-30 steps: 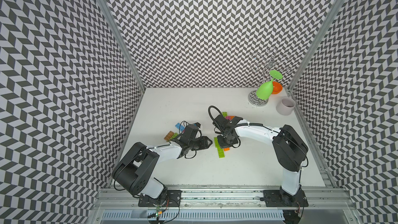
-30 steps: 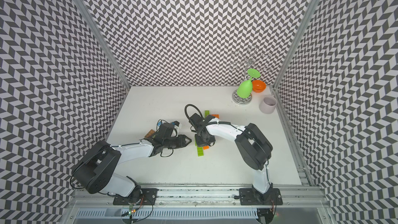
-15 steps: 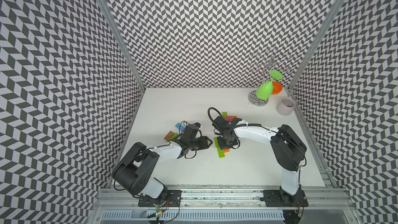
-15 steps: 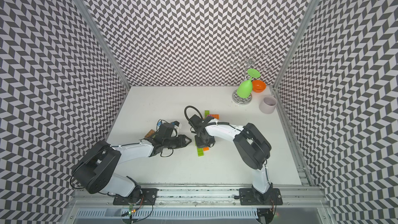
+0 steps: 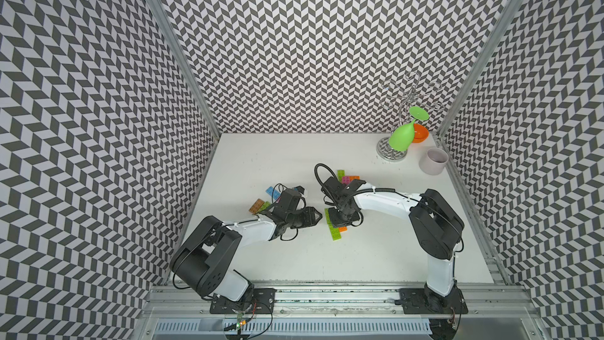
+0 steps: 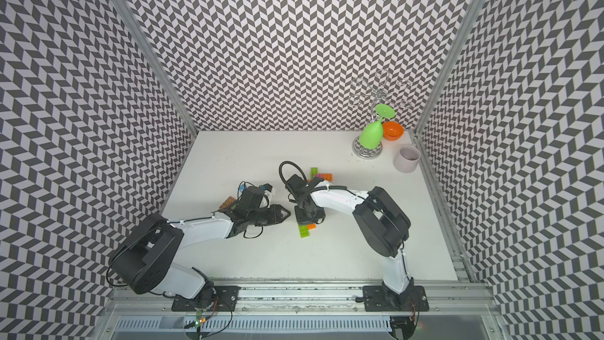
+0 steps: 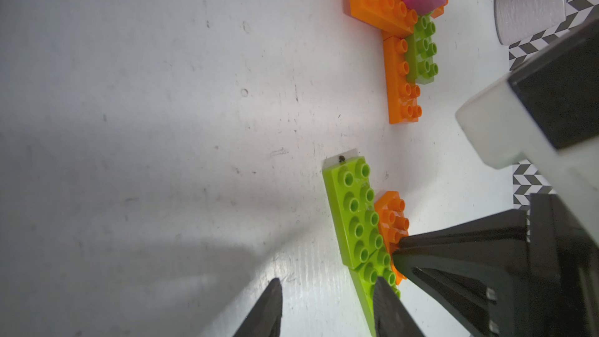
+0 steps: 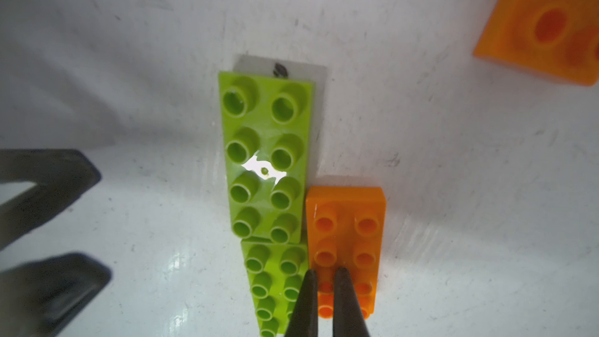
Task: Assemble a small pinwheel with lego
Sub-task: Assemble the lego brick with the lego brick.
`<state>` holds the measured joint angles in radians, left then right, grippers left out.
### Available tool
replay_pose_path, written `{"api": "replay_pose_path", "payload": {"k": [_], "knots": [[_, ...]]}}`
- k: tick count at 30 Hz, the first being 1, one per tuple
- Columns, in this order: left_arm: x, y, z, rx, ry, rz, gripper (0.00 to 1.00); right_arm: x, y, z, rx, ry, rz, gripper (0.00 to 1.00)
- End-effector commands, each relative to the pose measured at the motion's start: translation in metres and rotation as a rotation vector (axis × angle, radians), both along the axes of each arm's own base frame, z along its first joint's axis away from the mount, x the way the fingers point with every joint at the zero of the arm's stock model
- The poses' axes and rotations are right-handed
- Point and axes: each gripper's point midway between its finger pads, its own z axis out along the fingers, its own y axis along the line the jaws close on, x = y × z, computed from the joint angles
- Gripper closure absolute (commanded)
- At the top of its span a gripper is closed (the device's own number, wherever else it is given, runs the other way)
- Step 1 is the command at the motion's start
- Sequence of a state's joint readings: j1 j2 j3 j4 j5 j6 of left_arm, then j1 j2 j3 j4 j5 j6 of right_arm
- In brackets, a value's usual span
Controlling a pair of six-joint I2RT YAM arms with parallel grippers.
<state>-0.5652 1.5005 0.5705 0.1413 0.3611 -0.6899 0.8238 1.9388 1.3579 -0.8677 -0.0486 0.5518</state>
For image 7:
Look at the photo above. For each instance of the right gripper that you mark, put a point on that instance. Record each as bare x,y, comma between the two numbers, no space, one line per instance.
514,273

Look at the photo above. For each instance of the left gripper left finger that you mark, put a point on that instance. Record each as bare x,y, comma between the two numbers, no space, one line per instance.
264,319

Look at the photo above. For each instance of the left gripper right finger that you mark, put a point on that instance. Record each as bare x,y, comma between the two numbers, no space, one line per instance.
390,316

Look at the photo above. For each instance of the green lego plate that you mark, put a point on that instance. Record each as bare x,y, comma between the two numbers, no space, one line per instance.
351,201

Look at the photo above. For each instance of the green lego brick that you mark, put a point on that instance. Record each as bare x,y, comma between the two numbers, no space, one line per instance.
421,52
365,277

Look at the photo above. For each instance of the grey cup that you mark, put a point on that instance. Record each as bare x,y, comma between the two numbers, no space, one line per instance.
518,19

